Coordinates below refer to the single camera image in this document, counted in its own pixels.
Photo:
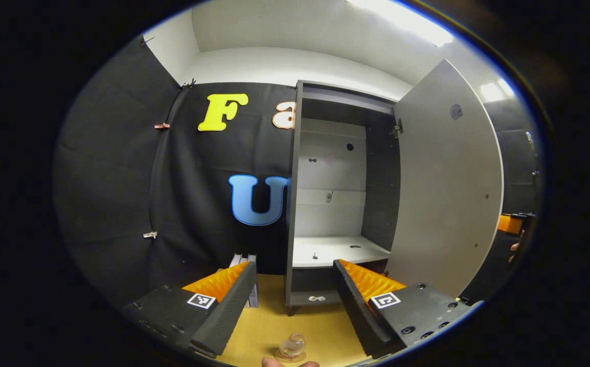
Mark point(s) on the round tan coaster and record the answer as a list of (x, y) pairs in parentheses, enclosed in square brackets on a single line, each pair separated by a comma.
[(280, 356)]

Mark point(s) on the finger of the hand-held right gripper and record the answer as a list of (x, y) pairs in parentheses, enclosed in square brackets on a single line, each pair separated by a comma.
[(509, 224)]

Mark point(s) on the dark grey cabinet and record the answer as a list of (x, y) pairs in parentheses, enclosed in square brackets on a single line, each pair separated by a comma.
[(330, 168)]

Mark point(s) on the black backdrop cloth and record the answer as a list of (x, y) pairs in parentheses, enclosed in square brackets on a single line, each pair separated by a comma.
[(111, 178)]

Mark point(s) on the clear plastic bottle red label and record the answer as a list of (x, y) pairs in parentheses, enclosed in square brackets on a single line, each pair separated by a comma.
[(292, 345)]

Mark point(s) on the red cloth clip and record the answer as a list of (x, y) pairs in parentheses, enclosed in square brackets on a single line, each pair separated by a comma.
[(161, 125)]

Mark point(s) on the white cloth clip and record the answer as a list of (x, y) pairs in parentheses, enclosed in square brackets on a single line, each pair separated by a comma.
[(149, 235)]

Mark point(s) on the grey blue book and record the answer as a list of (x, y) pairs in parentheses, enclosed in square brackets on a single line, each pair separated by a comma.
[(254, 298)]

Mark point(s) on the metal door hinge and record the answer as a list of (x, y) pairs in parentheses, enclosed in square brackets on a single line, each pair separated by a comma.
[(396, 128)]

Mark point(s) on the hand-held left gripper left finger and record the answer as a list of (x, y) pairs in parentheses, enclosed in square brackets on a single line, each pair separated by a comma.
[(223, 316)]

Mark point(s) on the small ceiling light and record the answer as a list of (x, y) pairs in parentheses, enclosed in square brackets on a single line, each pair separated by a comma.
[(496, 90)]

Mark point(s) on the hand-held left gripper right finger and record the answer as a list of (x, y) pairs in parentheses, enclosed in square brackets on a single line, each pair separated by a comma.
[(358, 316)]

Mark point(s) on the white book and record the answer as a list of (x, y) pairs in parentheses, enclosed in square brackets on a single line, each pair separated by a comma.
[(235, 260)]

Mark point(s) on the beige cabinet door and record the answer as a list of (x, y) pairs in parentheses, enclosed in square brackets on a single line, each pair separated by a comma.
[(447, 193)]

